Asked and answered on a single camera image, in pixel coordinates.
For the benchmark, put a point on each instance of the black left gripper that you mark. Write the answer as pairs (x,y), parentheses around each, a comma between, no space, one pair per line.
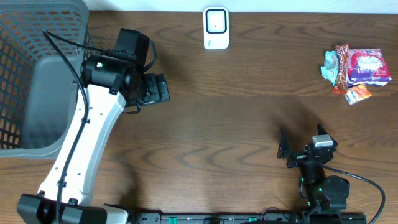
(160,89)

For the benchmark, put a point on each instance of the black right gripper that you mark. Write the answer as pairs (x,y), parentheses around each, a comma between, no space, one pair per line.
(302,156)

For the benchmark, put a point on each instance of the orange snack bar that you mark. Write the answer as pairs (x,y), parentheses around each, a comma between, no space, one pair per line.
(341,86)

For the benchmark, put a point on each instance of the orange tissue pack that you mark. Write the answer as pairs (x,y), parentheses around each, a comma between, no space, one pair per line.
(357,93)

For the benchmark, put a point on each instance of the teal snack wrapper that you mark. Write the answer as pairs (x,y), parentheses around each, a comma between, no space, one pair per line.
(330,68)

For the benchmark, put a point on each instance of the purple red pad package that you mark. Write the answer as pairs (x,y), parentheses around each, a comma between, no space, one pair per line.
(367,67)

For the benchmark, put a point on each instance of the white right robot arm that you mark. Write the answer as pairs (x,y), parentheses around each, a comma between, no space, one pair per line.
(323,193)

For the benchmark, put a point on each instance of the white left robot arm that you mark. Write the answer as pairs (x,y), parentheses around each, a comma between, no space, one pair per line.
(111,83)

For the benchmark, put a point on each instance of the white barcode scanner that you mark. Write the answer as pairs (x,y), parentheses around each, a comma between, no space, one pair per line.
(216,28)

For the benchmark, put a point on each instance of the grey plastic mesh basket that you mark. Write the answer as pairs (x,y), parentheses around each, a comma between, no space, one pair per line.
(41,43)

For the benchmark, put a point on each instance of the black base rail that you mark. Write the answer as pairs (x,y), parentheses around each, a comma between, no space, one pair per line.
(156,218)

